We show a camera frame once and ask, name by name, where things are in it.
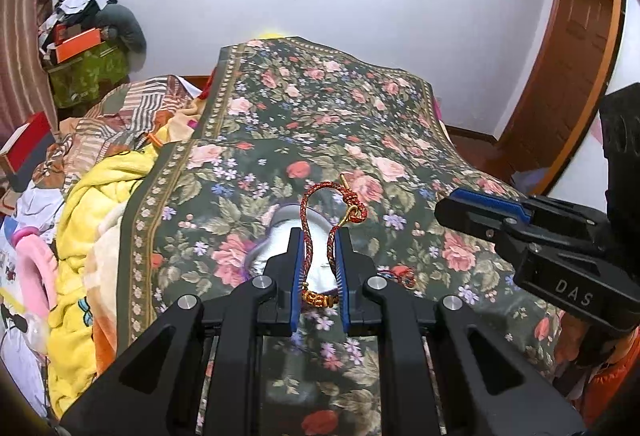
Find peach fleece blanket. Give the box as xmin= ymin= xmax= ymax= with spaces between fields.
xmin=81 ymin=205 xmax=137 ymax=369

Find dark red cord bracelet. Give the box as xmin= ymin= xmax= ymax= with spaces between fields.
xmin=377 ymin=265 xmax=417 ymax=289

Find striped patchwork quilt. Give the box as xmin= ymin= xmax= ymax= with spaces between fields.
xmin=39 ymin=74 xmax=212 ymax=197

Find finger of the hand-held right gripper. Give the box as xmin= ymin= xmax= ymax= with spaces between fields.
xmin=449 ymin=188 xmax=610 ymax=237
xmin=434 ymin=198 xmax=602 ymax=267

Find yellow fleece blanket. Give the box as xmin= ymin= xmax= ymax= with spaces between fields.
xmin=54 ymin=140 xmax=168 ymax=419

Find pink ring cushion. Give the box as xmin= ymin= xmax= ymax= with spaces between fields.
xmin=14 ymin=225 xmax=59 ymax=313

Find floral blanket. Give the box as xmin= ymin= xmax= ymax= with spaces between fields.
xmin=119 ymin=36 xmax=577 ymax=436

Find red braided bracelet gold beads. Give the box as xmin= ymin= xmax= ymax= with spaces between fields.
xmin=298 ymin=173 xmax=369 ymax=311

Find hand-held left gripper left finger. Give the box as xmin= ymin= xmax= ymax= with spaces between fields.
xmin=60 ymin=228 xmax=306 ymax=436

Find orange box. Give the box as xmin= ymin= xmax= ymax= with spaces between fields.
xmin=54 ymin=28 xmax=104 ymax=64

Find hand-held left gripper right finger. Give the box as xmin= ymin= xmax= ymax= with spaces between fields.
xmin=332 ymin=228 xmax=587 ymax=436

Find striped red curtain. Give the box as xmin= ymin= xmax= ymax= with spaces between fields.
xmin=0 ymin=0 xmax=83 ymax=144

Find red box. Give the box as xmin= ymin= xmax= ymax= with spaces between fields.
xmin=0 ymin=112 xmax=54 ymax=177

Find wooden door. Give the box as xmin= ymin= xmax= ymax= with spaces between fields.
xmin=494 ymin=0 xmax=627 ymax=197

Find green cloth covered table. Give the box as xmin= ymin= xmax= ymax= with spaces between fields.
xmin=47 ymin=43 xmax=132 ymax=110

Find white printed sheet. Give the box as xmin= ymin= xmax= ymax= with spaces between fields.
xmin=0 ymin=186 xmax=67 ymax=418

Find pile of clutter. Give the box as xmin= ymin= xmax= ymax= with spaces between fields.
xmin=39 ymin=0 xmax=121 ymax=62

